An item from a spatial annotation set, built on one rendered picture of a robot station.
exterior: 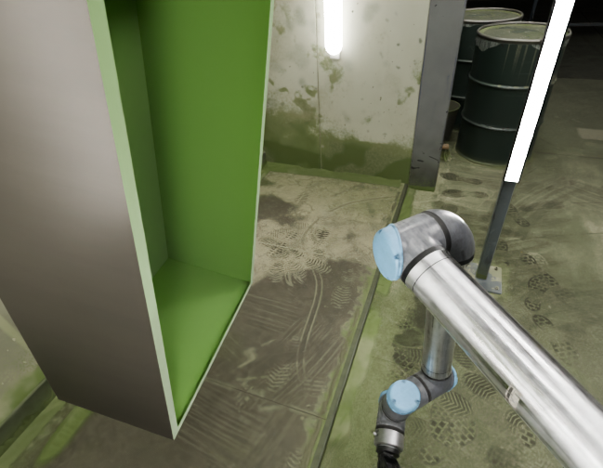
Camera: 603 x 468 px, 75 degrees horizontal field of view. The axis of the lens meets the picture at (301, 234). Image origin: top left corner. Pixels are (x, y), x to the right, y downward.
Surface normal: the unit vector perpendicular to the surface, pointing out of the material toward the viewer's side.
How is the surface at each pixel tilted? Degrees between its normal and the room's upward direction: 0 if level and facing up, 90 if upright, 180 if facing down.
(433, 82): 90
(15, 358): 57
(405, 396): 15
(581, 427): 28
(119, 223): 90
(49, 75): 90
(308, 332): 0
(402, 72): 90
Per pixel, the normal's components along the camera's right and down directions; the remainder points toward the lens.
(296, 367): -0.07, -0.79
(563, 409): -0.44, -0.41
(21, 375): 0.75, -0.29
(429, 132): -0.36, 0.59
